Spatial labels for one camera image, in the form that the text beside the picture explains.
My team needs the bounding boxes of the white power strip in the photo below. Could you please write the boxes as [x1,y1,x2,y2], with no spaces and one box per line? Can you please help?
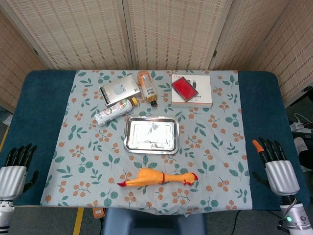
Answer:
[290,121,313,134]

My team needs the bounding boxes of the yellow rubber chicken toy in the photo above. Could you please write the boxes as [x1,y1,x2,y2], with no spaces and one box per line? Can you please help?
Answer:
[117,168,199,188]

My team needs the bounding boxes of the floral leaf-print tablecloth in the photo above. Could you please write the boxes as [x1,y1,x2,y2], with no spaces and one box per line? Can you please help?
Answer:
[40,70,253,217]

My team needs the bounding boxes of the rectangular steel tray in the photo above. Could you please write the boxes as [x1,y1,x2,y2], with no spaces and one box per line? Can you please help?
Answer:
[124,116,180,155]

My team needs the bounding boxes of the grey earbuds box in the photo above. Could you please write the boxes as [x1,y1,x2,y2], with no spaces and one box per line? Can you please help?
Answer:
[98,74,142,108]

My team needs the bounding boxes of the white bottle with yellow cap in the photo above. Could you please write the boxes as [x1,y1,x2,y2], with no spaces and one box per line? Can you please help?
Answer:
[94,97,139,127]

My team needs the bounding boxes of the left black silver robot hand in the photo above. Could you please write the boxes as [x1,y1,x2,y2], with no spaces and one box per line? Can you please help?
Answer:
[0,143,39,201]

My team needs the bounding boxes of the white shoe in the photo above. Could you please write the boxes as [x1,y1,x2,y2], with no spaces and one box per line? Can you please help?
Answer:
[293,137,309,154]

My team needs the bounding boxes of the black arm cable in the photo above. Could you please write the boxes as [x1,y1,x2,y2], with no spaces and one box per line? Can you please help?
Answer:
[276,208,291,232]

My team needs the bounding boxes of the white book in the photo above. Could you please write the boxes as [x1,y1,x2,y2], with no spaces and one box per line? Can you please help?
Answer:
[170,74,213,108]

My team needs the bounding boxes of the blue padded chair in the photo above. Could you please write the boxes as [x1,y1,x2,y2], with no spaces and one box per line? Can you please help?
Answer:
[101,207,207,235]

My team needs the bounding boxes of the woven folding screen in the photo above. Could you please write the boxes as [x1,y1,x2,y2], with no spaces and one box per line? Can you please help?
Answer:
[0,0,313,113]

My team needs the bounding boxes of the orange juice bottle black cap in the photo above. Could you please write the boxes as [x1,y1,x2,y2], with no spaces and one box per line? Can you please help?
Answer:
[136,70,159,107]

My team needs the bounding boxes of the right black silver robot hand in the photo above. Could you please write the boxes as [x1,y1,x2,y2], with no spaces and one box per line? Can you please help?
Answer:
[251,137,301,198]

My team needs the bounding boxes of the blue table cover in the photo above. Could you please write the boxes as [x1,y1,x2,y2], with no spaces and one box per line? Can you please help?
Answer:
[0,70,310,211]

